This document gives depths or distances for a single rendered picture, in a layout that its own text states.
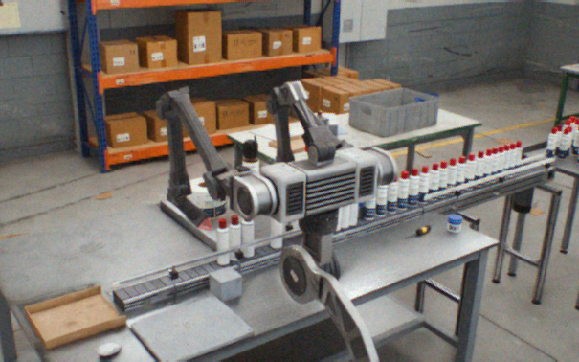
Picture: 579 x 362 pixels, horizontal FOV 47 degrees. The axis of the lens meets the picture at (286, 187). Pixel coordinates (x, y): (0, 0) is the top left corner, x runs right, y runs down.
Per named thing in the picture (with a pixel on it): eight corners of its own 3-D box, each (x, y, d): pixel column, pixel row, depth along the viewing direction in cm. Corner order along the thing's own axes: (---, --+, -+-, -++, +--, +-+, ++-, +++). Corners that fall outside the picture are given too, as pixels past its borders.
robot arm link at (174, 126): (161, 105, 229) (189, 97, 234) (154, 98, 233) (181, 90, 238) (171, 201, 256) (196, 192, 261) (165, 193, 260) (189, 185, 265)
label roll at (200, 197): (180, 207, 337) (179, 181, 331) (216, 200, 346) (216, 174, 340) (195, 222, 320) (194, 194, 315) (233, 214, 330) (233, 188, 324)
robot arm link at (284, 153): (272, 104, 259) (294, 92, 262) (263, 97, 262) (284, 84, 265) (279, 174, 292) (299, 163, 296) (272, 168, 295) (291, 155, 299)
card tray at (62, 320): (100, 293, 268) (100, 284, 266) (126, 323, 248) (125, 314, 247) (25, 316, 252) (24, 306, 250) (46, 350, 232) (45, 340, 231)
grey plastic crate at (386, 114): (400, 113, 541) (403, 87, 532) (438, 125, 511) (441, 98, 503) (346, 125, 506) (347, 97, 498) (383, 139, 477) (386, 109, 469)
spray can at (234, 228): (236, 255, 290) (236, 213, 283) (243, 260, 286) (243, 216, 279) (227, 258, 288) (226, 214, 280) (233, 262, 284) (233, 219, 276)
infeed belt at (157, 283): (410, 208, 352) (411, 201, 350) (421, 214, 345) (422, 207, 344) (114, 299, 262) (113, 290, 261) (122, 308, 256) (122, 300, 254)
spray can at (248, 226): (249, 251, 294) (249, 209, 286) (256, 256, 290) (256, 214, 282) (239, 254, 291) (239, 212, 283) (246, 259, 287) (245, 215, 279)
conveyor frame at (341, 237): (408, 209, 353) (409, 201, 351) (423, 216, 345) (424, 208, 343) (113, 300, 263) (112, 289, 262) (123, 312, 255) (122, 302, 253)
